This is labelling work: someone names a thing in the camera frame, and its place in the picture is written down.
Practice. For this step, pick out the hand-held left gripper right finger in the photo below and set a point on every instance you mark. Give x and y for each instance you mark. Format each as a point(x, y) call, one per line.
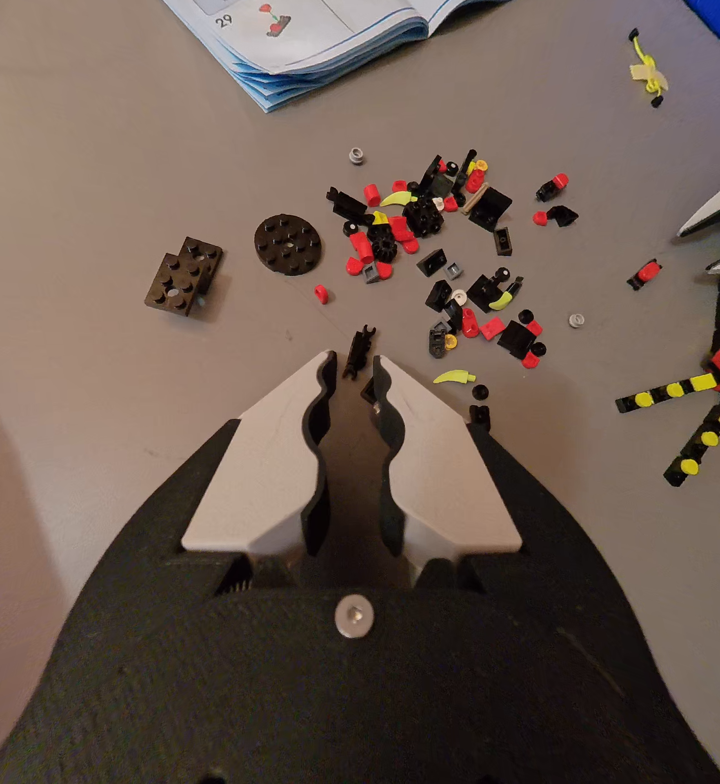
point(446, 478)

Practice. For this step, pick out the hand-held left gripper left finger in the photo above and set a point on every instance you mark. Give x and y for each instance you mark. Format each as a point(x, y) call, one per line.
point(256, 465)

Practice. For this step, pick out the black yellow lego spider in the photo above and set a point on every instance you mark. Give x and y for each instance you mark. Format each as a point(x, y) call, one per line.
point(672, 392)

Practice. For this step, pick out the small black lego clip piece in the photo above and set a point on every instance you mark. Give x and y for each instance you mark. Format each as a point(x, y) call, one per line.
point(360, 352)

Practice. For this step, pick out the red and black lego piece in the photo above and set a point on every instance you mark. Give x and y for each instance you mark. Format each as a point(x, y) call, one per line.
point(645, 274)
point(550, 190)

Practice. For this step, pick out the small black lego tile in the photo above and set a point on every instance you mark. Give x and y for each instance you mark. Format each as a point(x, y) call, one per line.
point(369, 391)

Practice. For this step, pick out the black angled lego piece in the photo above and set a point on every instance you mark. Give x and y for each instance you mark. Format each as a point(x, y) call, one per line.
point(563, 215)

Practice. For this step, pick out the small red lego brick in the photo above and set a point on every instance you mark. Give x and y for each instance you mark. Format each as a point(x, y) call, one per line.
point(321, 294)

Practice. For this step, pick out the small red lego tile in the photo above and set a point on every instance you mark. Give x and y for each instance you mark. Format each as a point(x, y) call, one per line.
point(540, 218)

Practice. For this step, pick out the black round lego plate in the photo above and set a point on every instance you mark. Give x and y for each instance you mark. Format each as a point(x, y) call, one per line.
point(288, 245)

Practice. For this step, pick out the pile of loose lego pieces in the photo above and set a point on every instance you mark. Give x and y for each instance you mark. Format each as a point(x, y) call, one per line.
point(424, 217)

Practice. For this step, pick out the blue instruction booklet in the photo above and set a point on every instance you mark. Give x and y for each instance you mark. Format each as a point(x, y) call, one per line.
point(311, 37)

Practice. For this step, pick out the black lego bracket assembly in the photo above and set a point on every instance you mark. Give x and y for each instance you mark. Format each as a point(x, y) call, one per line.
point(179, 282)

